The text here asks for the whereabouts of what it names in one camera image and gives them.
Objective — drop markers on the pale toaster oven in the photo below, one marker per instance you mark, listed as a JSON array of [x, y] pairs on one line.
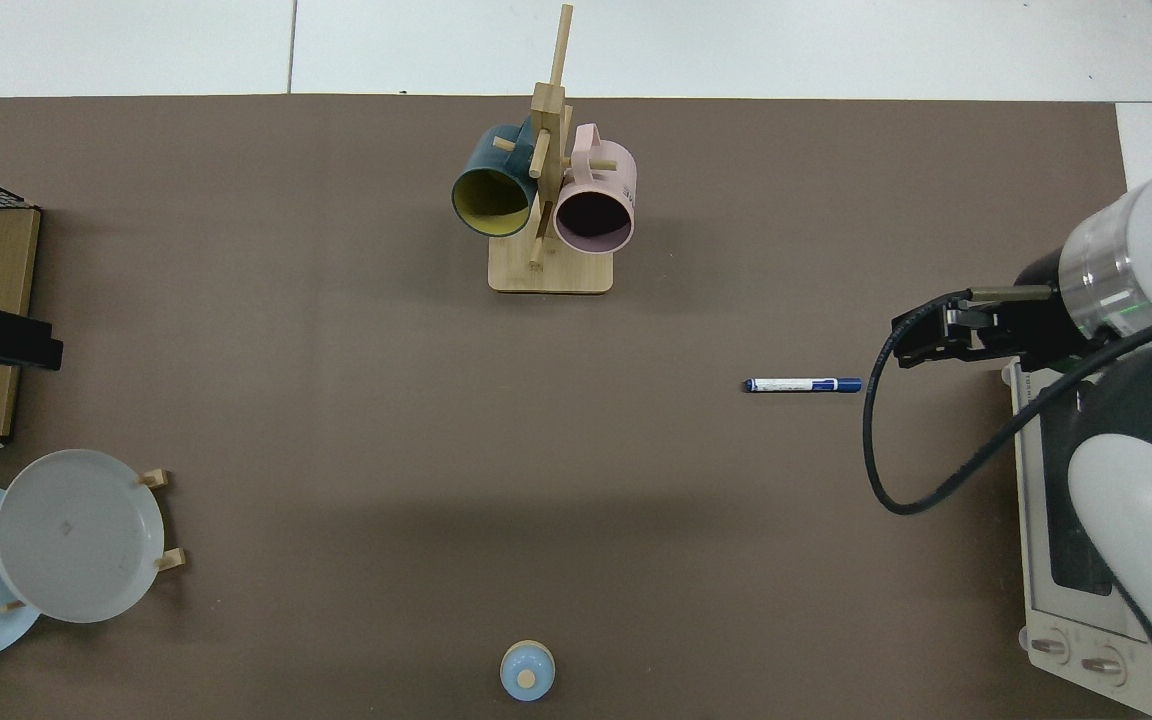
[[1046, 560]]

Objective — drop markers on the grey plate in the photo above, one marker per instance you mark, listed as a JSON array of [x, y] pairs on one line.
[[76, 535]]

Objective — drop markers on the blue and white marker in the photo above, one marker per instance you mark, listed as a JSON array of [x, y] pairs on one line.
[[796, 384]]

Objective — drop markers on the pink mug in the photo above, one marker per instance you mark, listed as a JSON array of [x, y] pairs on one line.
[[611, 170]]

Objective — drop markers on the dark teal mug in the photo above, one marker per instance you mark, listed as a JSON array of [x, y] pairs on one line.
[[481, 165]]

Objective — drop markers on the wooden plate rack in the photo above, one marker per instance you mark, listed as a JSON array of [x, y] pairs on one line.
[[171, 560]]

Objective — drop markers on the brown table cloth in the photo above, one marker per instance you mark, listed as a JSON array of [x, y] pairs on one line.
[[336, 400]]

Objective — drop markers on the wooden cup stand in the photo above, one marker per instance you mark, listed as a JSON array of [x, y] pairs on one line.
[[548, 270]]

